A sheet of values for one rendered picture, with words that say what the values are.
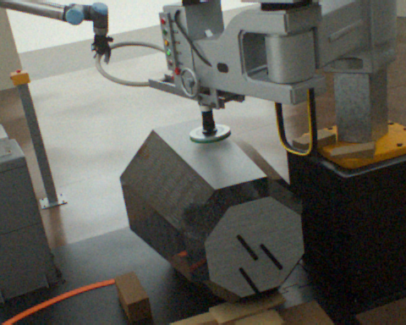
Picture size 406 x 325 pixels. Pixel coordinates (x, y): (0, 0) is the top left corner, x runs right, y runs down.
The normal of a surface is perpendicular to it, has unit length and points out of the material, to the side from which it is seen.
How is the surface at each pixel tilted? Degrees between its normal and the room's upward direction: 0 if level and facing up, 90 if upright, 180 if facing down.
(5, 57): 90
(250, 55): 90
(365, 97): 90
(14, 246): 90
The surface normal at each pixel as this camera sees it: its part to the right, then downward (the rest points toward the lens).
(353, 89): -0.64, 0.36
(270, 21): -0.81, 0.32
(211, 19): 0.58, 0.22
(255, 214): 0.29, 0.31
